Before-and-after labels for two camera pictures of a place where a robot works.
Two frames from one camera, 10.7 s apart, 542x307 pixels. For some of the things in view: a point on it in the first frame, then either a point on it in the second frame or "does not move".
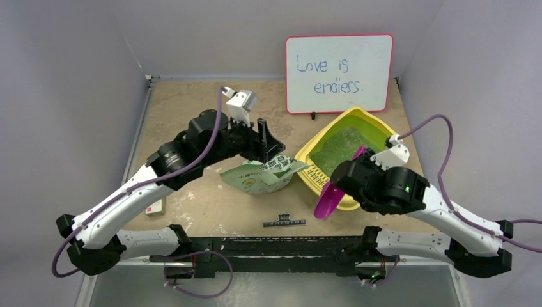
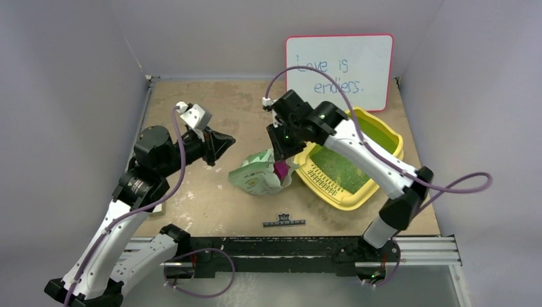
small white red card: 156,207 does not move
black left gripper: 262,146 to 215,146
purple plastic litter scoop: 331,196 to 280,168
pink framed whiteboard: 330,73 does not move
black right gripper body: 344,180 to 279,141
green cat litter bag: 263,177 does not move
